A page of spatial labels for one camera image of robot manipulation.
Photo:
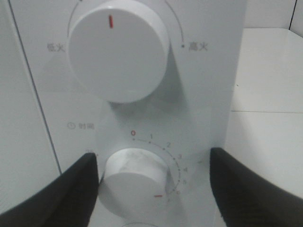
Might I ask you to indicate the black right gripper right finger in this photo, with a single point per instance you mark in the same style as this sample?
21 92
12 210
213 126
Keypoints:
245 199

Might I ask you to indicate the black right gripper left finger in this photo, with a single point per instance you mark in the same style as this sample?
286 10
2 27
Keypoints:
68 201

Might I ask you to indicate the white microwave door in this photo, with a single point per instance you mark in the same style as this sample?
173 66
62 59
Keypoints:
27 162

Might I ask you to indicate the white microwave oven body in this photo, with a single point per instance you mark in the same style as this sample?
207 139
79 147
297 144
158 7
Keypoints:
180 121

